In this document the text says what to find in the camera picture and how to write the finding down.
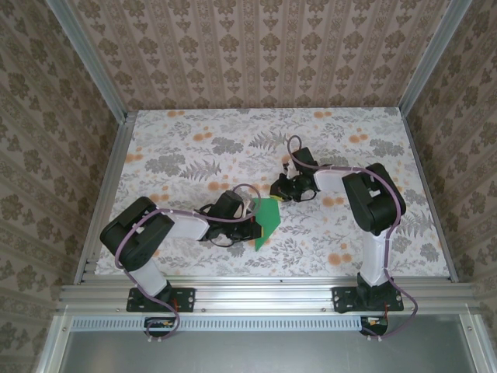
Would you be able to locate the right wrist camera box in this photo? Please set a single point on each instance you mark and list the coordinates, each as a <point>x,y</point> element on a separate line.
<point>304,157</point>

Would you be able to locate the green paper sheet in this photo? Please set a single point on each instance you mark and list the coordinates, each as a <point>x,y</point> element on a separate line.
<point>268,219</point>

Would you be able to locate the floral table cover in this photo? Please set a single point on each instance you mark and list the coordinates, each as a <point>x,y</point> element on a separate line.
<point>233,128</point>

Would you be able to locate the black power connector box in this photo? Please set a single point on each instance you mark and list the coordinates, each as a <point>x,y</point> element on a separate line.
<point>378,329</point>
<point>155,328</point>

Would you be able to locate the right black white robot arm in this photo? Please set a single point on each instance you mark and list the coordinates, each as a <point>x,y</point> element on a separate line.
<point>376,202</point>

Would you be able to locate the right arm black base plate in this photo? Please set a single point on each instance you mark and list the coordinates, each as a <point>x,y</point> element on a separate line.
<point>341,299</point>

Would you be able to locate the aluminium table side rail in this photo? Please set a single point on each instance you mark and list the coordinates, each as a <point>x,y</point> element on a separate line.
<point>424,175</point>
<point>113,175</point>

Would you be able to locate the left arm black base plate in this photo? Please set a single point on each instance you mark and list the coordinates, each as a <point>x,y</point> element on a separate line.
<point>186,299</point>

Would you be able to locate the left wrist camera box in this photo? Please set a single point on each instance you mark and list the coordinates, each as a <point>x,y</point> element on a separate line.
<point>227,204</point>

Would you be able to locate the aluminium frame post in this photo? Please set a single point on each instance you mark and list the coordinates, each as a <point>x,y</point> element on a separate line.
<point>92,58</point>
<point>428,58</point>

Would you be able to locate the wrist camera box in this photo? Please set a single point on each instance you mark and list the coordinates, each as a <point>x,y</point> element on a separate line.
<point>304,157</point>
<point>227,204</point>

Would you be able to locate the grey metal panel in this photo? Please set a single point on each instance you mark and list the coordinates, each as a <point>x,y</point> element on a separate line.
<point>252,353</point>

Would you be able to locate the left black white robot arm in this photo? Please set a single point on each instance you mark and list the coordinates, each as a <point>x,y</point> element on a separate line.
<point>132,241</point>

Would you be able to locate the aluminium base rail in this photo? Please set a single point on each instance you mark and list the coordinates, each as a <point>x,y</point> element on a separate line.
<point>264,297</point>

